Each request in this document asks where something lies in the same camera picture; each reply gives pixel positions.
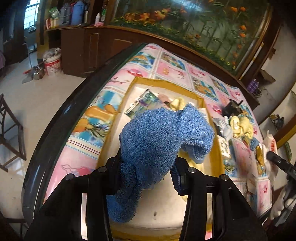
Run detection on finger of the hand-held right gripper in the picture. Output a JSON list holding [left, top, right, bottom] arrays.
[[266, 150, 293, 173]]

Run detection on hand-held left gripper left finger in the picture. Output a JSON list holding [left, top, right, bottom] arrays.
[[24, 154, 123, 241]]

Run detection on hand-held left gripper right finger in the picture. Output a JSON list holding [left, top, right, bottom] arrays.
[[170, 158, 267, 241]]

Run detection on blue terry towel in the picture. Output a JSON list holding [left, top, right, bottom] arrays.
[[106, 103, 215, 224]]

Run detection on yellow rimmed foam tray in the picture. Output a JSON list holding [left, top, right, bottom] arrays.
[[96, 77, 226, 241]]

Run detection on person's right hand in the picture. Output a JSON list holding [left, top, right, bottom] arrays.
[[269, 185, 295, 219]]

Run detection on white bag with red print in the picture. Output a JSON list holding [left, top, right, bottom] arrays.
[[262, 131, 278, 183]]

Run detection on mustard cloth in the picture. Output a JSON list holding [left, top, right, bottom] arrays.
[[255, 146, 265, 166]]

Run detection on small blue cloth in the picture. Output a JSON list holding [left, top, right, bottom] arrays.
[[248, 138, 260, 151]]

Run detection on large yellow fluffy cloth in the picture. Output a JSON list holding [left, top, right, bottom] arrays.
[[229, 115, 254, 139]]

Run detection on white patterned tissue packet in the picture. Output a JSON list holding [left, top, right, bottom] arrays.
[[217, 137, 230, 160]]

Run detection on black desk organizer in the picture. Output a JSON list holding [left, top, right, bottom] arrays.
[[222, 99, 243, 116]]

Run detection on small yellow fluffy cloth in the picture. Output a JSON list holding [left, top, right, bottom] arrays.
[[170, 97, 186, 110]]

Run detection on purple bottles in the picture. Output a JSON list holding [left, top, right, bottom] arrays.
[[247, 79, 259, 93]]

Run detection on black glass table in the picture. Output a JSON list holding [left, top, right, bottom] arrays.
[[21, 43, 145, 223]]

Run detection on teal tissue packet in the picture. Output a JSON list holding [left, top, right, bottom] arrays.
[[124, 89, 162, 118]]

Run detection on white rolled paper tube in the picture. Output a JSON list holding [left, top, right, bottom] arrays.
[[240, 43, 264, 80]]

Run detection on dark wooden chair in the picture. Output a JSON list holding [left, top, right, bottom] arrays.
[[0, 94, 27, 172]]

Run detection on fruit printed tablecloth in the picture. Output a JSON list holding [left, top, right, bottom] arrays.
[[44, 44, 273, 241]]

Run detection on white plastic bucket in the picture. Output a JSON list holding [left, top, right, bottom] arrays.
[[43, 53, 62, 76]]

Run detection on metal kettle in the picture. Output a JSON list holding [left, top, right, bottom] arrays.
[[32, 66, 45, 80]]

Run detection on dark wooden cabinet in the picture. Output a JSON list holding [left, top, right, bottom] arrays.
[[45, 24, 259, 112]]

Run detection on grey blue thermos jug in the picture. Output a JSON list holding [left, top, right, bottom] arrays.
[[60, 3, 72, 25]]

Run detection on window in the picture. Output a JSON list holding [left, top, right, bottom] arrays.
[[23, 0, 38, 29]]

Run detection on flower wall mural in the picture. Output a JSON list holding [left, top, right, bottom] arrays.
[[111, 0, 273, 72]]

